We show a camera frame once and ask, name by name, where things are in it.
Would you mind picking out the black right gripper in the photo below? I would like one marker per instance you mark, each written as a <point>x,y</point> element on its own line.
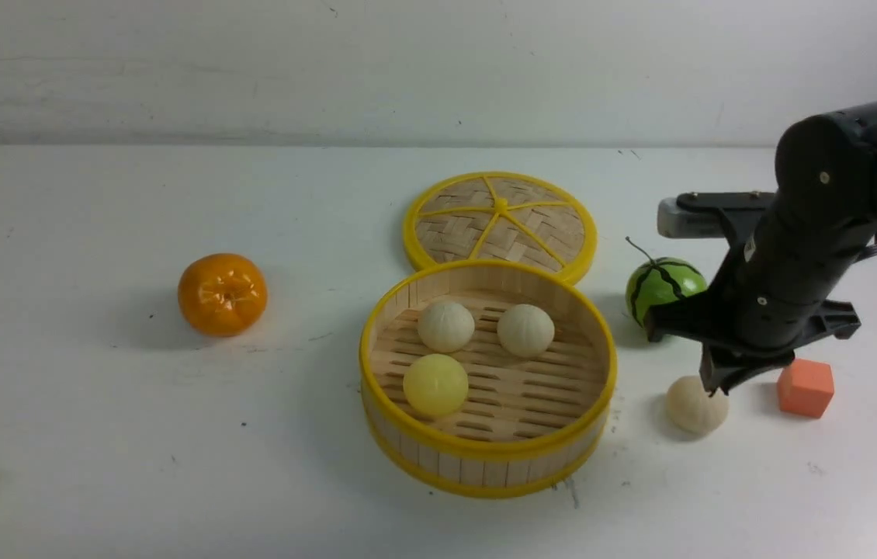
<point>770,296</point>

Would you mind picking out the white toy bun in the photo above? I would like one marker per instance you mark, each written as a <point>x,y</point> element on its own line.
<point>446,326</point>
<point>525,331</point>
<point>690,407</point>

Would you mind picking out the yellow toy bun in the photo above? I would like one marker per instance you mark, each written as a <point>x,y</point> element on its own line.
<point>436,385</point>

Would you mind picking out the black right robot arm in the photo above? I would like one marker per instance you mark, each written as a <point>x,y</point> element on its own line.
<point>826,167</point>

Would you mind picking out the bamboo steamer tray yellow rim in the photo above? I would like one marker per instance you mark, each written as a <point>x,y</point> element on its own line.
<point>526,424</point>

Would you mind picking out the woven bamboo steamer lid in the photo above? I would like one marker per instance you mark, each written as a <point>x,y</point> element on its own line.
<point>505,216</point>

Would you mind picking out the orange foam cube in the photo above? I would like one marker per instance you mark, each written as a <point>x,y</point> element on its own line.
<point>805,388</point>

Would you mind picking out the green toy watermelon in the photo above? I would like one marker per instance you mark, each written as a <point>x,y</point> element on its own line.
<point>660,281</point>

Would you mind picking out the orange toy tangerine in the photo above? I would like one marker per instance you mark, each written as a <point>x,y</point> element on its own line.
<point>222,295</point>

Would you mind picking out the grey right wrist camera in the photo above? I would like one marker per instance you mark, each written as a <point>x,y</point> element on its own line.
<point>712,215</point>

